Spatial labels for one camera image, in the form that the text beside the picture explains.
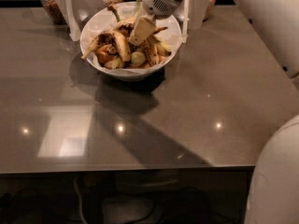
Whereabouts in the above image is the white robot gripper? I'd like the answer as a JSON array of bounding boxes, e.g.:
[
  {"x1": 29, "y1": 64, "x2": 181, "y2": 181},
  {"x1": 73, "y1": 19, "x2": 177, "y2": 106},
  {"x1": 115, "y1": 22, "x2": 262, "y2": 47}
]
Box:
[{"x1": 129, "y1": 0, "x2": 182, "y2": 46}]

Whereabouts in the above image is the spotted banana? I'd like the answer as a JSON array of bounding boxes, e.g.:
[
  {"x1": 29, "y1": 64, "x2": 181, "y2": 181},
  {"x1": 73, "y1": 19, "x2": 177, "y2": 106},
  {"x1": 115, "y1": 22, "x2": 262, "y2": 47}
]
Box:
[
  {"x1": 107, "y1": 4, "x2": 159, "y2": 67},
  {"x1": 81, "y1": 30, "x2": 131, "y2": 63}
]

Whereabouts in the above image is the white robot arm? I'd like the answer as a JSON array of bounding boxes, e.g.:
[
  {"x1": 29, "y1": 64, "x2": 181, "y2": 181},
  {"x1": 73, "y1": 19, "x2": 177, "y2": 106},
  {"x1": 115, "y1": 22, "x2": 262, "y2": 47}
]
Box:
[{"x1": 130, "y1": 0, "x2": 299, "y2": 224}]

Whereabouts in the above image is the small green banana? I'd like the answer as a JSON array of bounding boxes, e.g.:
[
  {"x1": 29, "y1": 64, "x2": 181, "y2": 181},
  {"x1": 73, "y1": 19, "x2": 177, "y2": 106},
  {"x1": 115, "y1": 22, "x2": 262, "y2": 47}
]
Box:
[{"x1": 152, "y1": 27, "x2": 172, "y2": 57}]

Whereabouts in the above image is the white bowl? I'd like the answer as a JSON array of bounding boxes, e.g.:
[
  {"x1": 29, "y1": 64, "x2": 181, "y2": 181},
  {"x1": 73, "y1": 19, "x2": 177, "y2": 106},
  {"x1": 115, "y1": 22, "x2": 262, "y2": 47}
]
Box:
[{"x1": 80, "y1": 2, "x2": 181, "y2": 81}]

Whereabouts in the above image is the green round fruit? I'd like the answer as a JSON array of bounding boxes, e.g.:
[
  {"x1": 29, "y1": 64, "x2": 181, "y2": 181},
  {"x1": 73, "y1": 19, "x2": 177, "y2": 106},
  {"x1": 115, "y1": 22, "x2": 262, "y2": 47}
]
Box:
[{"x1": 131, "y1": 51, "x2": 146, "y2": 67}]

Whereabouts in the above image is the orange fruit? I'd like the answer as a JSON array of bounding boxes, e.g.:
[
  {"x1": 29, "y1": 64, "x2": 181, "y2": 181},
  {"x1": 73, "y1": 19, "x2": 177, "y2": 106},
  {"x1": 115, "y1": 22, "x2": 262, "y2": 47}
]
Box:
[{"x1": 94, "y1": 45, "x2": 114, "y2": 64}]

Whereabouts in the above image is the right white sign holder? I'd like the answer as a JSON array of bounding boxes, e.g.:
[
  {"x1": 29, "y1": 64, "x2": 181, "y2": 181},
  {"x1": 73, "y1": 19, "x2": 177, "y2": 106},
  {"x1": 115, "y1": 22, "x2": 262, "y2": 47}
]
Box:
[{"x1": 174, "y1": 0, "x2": 209, "y2": 43}]

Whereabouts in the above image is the far right glass jar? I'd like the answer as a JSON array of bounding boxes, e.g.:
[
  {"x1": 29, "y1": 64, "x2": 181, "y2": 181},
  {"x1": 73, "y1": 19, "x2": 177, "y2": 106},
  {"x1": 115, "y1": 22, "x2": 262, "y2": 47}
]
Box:
[{"x1": 203, "y1": 0, "x2": 216, "y2": 22}]

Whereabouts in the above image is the left glass jar with grains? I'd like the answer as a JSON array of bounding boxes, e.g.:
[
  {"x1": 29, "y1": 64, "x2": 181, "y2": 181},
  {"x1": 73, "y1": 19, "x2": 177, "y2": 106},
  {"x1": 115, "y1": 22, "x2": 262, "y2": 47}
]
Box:
[{"x1": 40, "y1": 0, "x2": 66, "y2": 25}]

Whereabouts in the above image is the white cable under table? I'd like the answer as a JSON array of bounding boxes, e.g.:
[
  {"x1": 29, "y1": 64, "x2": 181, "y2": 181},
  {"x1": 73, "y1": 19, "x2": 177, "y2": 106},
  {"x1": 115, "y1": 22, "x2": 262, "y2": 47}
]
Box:
[{"x1": 72, "y1": 175, "x2": 89, "y2": 224}]

